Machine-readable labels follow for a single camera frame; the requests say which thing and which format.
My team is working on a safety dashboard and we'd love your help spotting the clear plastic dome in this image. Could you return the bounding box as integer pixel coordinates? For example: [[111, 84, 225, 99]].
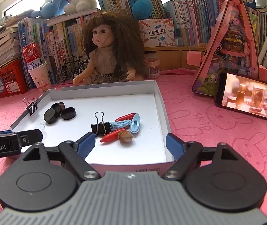
[[39, 123, 45, 135]]

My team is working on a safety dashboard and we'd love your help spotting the black round tin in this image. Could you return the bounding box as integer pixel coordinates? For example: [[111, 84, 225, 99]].
[[44, 108, 59, 124]]

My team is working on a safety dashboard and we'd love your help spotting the large black binder clip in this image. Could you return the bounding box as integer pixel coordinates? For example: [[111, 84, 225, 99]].
[[91, 111, 111, 137]]

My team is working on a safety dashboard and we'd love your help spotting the black round lid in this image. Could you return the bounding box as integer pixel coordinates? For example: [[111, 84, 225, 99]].
[[51, 102, 65, 117], [61, 107, 76, 120]]

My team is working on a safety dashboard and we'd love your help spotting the blue hair clip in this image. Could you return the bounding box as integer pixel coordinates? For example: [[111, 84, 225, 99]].
[[109, 119, 131, 131], [129, 113, 141, 134]]

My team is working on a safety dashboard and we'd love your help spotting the brown hazelnut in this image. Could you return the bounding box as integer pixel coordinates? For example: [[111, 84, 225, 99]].
[[117, 130, 133, 144]]

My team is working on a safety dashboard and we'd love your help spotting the binder clip on tray edge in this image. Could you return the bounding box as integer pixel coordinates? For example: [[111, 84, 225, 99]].
[[23, 97, 37, 116]]

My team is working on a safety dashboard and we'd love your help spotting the red plastic basket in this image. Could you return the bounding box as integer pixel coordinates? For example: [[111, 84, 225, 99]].
[[0, 58, 28, 98]]

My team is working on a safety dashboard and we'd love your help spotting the white cardboard tray box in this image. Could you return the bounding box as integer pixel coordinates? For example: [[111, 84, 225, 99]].
[[11, 81, 174, 173]]

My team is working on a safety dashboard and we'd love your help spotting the white paper cup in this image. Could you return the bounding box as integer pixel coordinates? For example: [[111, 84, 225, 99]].
[[28, 62, 51, 92]]

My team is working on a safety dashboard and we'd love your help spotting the red Budweiser can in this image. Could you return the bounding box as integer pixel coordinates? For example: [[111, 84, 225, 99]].
[[22, 42, 44, 70]]

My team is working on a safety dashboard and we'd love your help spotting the stack of books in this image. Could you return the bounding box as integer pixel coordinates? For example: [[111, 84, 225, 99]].
[[0, 9, 33, 66]]

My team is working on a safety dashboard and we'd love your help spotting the black smartphone playing video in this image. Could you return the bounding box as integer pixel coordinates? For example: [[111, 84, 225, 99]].
[[214, 72, 267, 120]]

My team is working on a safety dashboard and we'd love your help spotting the miniature black bicycle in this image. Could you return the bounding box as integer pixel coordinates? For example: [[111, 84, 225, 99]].
[[55, 56, 88, 84]]

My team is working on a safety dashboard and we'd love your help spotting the small pink jar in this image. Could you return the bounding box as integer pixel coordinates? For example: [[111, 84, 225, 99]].
[[144, 53, 160, 79]]

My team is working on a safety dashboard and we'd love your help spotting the brown haired doll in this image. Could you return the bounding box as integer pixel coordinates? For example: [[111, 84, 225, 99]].
[[73, 11, 148, 85]]

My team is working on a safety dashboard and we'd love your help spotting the pink triangular dollhouse box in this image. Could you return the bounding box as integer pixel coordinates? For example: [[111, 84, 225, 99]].
[[186, 0, 267, 97]]

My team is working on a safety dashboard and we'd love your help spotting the label sticker box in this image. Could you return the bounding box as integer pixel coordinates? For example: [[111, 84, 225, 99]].
[[139, 18, 176, 48]]

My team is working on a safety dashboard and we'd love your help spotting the small blue plush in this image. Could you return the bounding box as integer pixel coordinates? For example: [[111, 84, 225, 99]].
[[31, 0, 69, 19]]

